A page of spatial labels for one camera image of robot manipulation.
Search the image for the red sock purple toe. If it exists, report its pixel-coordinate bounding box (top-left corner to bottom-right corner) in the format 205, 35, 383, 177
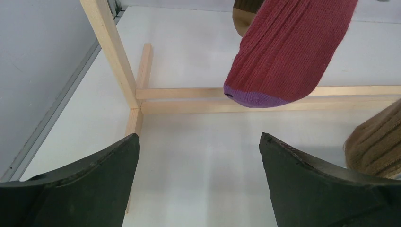
223, 0, 357, 108

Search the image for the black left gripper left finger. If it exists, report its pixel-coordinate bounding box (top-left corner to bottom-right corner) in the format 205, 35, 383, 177
0, 134, 140, 227

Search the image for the tan brown ribbed sock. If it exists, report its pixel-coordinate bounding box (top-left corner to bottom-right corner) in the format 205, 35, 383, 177
343, 100, 401, 180

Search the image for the wooden drying rack frame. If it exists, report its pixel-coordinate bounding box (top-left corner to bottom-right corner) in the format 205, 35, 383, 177
79, 0, 401, 214

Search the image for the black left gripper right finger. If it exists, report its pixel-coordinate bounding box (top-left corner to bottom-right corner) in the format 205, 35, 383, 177
259, 133, 401, 227

